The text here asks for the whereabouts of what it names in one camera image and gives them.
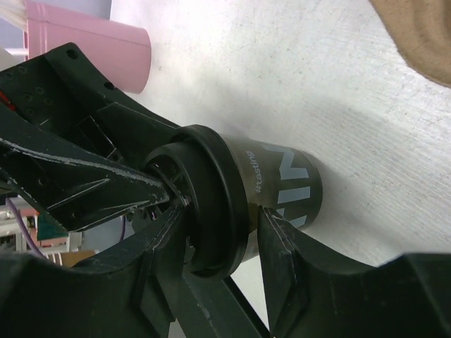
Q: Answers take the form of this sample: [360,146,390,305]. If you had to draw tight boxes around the pink straw holder cup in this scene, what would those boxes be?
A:
[24,1,152,94]

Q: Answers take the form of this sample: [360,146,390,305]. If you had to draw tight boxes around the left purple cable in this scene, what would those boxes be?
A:
[6,196,43,260]

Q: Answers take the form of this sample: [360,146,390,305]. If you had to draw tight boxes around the black paper coffee cup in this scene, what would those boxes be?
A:
[224,136,323,261]

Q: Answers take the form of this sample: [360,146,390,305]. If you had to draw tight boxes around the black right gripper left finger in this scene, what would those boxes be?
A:
[1,207,269,337]

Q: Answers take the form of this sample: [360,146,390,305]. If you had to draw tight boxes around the brown pulp cup carrier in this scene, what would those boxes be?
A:
[371,0,450,87]

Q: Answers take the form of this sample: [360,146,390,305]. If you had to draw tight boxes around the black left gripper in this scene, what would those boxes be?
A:
[1,43,178,232]

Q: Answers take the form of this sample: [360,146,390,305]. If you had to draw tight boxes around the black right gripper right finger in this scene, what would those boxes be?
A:
[257,208,450,337]

